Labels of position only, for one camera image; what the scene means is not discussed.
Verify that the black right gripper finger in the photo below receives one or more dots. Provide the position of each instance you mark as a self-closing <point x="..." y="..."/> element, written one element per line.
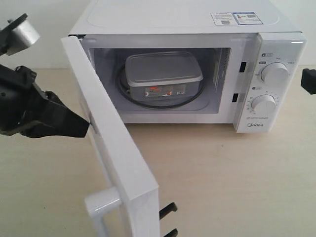
<point x="308" y="80"/>

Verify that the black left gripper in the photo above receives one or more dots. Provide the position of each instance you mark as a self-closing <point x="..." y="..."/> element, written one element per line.
<point x="32" y="112"/>

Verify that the white microwave door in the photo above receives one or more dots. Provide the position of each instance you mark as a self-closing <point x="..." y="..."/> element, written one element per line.
<point x="133" y="187"/>

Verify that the white plastic lidded container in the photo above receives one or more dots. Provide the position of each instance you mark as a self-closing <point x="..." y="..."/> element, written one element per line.
<point x="162" y="75"/>

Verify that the white microwave oven body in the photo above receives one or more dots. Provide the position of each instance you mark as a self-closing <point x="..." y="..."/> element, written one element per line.
<point x="231" y="57"/>

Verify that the upper white power knob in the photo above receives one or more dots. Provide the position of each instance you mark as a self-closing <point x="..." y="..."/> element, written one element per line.
<point x="275" y="73"/>

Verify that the lower white timer knob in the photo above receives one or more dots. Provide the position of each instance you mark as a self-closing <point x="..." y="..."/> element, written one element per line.
<point x="263" y="104"/>

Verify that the blue energy label sticker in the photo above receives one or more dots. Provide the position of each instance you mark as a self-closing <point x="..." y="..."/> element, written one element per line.
<point x="246" y="18"/>

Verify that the white warning label sticker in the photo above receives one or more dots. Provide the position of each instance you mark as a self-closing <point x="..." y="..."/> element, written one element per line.
<point x="225" y="18"/>

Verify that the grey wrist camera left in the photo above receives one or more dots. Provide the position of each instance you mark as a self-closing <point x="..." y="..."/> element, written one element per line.
<point x="17" y="36"/>

